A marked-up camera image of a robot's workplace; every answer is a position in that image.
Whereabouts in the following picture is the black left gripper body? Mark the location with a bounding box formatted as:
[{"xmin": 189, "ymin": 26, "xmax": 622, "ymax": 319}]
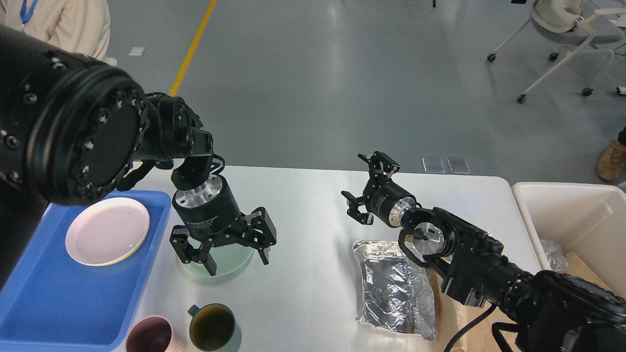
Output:
[{"xmin": 173, "ymin": 175, "xmax": 242, "ymax": 245}]

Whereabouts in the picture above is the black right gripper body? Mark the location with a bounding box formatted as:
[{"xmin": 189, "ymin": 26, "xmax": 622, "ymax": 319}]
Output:
[{"xmin": 367, "ymin": 181, "xmax": 417, "ymax": 228}]

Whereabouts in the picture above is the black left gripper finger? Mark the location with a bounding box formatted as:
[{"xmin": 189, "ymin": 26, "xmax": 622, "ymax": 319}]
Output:
[
  {"xmin": 215, "ymin": 207, "xmax": 277, "ymax": 265},
  {"xmin": 169, "ymin": 226, "xmax": 217, "ymax": 276}
]

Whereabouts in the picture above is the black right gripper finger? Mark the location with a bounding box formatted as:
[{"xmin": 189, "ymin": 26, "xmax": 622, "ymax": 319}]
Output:
[
  {"xmin": 358, "ymin": 151, "xmax": 400, "ymax": 185},
  {"xmin": 341, "ymin": 190, "xmax": 374, "ymax": 225}
]

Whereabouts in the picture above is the dark green ceramic mug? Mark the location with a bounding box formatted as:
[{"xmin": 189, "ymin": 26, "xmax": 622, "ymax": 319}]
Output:
[{"xmin": 188, "ymin": 303, "xmax": 242, "ymax": 352}]

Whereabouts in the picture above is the pink ceramic mug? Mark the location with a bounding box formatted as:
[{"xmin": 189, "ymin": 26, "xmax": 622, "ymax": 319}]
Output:
[{"xmin": 124, "ymin": 315, "xmax": 186, "ymax": 352}]

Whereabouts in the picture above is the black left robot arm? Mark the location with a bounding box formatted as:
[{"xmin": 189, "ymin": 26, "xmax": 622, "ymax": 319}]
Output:
[{"xmin": 1, "ymin": 26, "xmax": 277, "ymax": 286}]

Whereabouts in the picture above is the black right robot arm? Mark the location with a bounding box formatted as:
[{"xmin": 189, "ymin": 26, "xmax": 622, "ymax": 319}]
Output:
[{"xmin": 342, "ymin": 151, "xmax": 625, "ymax": 352}]

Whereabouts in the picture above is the green ceramic plate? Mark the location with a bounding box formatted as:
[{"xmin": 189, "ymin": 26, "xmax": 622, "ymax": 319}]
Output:
[{"xmin": 179, "ymin": 243, "xmax": 256, "ymax": 279}]

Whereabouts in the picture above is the left floor socket plate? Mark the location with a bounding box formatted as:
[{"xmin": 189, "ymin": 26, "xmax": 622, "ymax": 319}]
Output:
[{"xmin": 422, "ymin": 157, "xmax": 447, "ymax": 174}]

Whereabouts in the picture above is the floor socket plate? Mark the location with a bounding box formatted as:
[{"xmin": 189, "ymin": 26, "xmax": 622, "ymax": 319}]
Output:
[
  {"xmin": 422, "ymin": 157, "xmax": 447, "ymax": 174},
  {"xmin": 447, "ymin": 157, "xmax": 471, "ymax": 175}
]

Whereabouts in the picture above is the pink ceramic plate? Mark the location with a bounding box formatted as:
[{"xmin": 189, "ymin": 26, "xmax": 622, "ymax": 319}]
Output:
[{"xmin": 65, "ymin": 198, "xmax": 150, "ymax": 266}]

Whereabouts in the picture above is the right floor socket plate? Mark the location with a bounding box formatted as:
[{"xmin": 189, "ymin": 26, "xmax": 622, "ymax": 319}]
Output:
[{"xmin": 447, "ymin": 157, "xmax": 471, "ymax": 175}]

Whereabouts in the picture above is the silver foil bag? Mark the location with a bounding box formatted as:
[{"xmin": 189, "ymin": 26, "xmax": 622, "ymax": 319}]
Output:
[{"xmin": 352, "ymin": 241, "xmax": 438, "ymax": 341}]

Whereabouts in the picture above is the white chair near person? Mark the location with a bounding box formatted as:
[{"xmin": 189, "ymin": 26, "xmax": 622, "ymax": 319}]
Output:
[{"xmin": 102, "ymin": 57, "xmax": 118, "ymax": 66}]

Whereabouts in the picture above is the white plastic bin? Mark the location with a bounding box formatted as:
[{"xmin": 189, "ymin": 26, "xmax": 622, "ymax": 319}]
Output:
[{"xmin": 512, "ymin": 182, "xmax": 626, "ymax": 296}]

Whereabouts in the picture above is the brown boot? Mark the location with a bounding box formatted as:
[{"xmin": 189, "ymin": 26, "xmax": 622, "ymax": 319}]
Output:
[{"xmin": 595, "ymin": 139, "xmax": 626, "ymax": 182}]

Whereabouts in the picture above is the person in cream sweater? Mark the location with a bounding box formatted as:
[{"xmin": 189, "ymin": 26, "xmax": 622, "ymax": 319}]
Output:
[{"xmin": 0, "ymin": 0, "xmax": 111, "ymax": 62}]

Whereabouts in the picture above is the white office chair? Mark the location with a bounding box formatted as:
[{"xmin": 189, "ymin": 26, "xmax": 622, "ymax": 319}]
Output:
[{"xmin": 487, "ymin": 0, "xmax": 626, "ymax": 103}]

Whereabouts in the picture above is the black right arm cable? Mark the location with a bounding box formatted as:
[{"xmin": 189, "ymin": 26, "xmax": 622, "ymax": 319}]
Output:
[{"xmin": 443, "ymin": 303, "xmax": 497, "ymax": 352}]

